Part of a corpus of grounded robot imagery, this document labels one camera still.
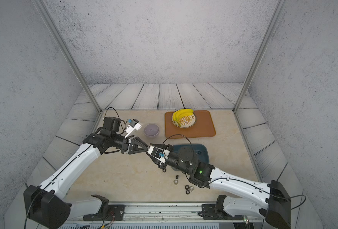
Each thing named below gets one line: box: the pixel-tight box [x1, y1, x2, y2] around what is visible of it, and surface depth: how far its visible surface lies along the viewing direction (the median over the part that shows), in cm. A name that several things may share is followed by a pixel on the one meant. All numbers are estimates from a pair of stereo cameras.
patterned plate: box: [171, 112, 197, 129], surface depth 114 cm
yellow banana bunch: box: [172, 108, 195, 127], surface depth 115 cm
